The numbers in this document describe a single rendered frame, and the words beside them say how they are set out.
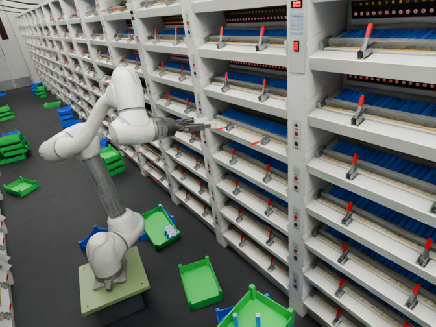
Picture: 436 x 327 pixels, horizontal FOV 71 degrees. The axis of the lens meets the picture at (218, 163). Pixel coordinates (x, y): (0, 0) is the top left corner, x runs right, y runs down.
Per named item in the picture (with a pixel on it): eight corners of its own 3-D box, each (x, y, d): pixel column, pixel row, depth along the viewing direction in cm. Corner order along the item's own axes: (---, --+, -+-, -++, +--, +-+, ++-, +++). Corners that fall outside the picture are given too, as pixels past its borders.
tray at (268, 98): (289, 120, 120) (282, 88, 112) (205, 95, 165) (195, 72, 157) (322, 93, 126) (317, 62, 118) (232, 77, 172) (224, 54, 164)
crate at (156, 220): (180, 237, 230) (180, 231, 224) (156, 250, 221) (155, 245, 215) (161, 209, 246) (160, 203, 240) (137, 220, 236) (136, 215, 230)
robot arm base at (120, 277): (91, 297, 162) (89, 290, 159) (95, 266, 181) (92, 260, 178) (126, 287, 165) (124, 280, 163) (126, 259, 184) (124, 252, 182)
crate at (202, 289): (223, 300, 178) (222, 290, 174) (189, 311, 174) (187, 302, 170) (209, 263, 204) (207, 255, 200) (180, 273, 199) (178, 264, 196)
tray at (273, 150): (289, 165, 129) (285, 147, 124) (209, 130, 175) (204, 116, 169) (320, 138, 136) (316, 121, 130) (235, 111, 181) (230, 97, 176)
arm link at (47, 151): (47, 140, 136) (71, 128, 146) (26, 146, 145) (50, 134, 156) (61, 166, 140) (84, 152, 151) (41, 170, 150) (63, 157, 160)
